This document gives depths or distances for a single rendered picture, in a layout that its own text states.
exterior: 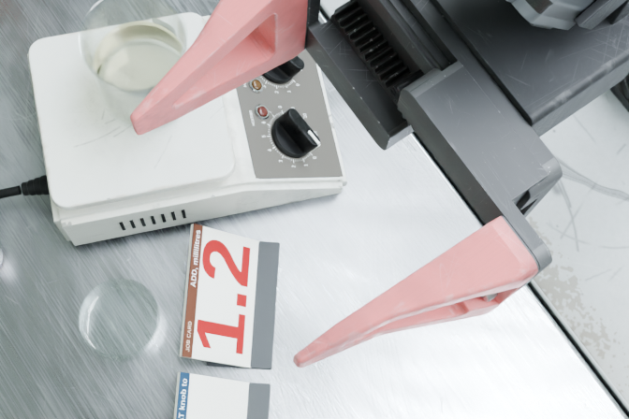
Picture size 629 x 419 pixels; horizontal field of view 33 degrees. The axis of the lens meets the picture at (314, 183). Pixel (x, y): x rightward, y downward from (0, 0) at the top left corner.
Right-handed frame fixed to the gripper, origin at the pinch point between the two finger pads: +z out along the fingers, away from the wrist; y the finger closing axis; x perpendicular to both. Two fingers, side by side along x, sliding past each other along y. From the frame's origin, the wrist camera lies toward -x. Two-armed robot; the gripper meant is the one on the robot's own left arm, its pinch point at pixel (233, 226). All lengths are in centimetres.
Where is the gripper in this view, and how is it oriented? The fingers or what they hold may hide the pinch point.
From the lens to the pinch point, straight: 35.8
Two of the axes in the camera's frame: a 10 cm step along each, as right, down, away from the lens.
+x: -0.4, 2.9, 9.6
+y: 5.7, 7.9, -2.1
